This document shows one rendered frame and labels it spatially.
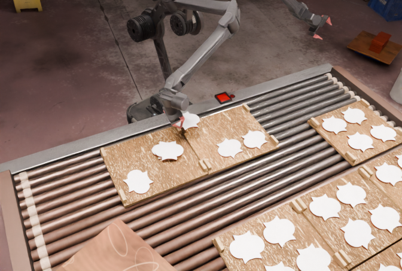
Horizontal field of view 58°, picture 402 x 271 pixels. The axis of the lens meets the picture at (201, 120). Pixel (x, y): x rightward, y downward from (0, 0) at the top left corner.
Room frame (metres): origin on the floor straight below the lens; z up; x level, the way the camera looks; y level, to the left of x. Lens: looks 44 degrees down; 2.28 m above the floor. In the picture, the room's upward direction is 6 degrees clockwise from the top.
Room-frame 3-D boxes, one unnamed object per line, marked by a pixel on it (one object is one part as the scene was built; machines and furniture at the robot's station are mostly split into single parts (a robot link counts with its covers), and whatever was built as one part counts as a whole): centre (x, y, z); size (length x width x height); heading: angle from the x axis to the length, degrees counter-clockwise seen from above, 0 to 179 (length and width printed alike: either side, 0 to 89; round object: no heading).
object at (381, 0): (4.94, -2.51, 0.19); 0.50 x 0.41 x 0.37; 19
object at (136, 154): (1.09, 0.21, 0.93); 0.41 x 0.35 x 0.02; 122
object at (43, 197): (1.33, -0.09, 0.90); 1.95 x 0.05 x 0.05; 123
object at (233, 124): (1.31, -0.15, 0.93); 0.41 x 0.35 x 0.02; 121
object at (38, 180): (1.42, -0.04, 0.90); 1.95 x 0.05 x 0.05; 123
